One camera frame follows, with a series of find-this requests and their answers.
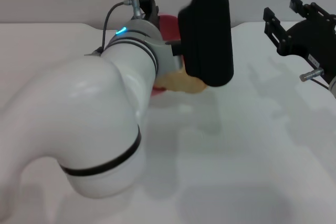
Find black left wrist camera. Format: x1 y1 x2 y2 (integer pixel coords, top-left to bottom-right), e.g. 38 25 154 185
177 0 235 88

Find left gripper cable with plug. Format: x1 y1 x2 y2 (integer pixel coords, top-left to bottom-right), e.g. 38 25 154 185
85 0 140 57

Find orange ridged bread loaf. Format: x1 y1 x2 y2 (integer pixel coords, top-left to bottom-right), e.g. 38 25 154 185
157 68 208 95

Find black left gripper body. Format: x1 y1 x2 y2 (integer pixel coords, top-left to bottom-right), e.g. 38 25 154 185
141 5 161 25

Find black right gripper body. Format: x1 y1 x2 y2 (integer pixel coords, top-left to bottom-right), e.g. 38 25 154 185
285 18 336 78

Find pink plastic bowl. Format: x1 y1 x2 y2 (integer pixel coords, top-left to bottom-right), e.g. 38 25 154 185
152 14 182 97

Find silver left camera mount bracket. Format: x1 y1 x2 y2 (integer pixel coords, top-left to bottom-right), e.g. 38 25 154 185
151 39 185 74

